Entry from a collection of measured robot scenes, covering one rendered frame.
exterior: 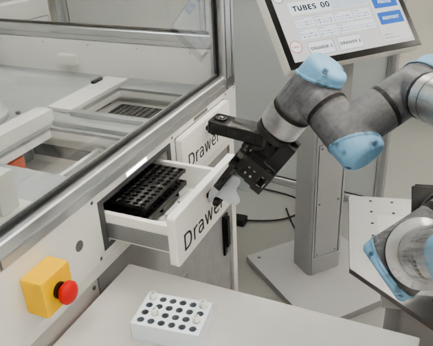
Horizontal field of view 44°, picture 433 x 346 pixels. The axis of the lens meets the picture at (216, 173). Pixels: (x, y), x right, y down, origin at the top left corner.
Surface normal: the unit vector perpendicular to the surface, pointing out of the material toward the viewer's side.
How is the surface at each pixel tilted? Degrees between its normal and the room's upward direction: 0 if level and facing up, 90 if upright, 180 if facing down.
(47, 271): 0
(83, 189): 90
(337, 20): 50
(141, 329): 90
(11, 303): 90
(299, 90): 75
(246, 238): 0
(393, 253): 65
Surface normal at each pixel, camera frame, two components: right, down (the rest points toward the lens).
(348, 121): -0.23, -0.33
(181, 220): 0.91, 0.15
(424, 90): -0.81, -0.46
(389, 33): 0.31, -0.26
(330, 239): 0.44, 0.40
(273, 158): -0.40, 0.44
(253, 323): -0.04, -0.88
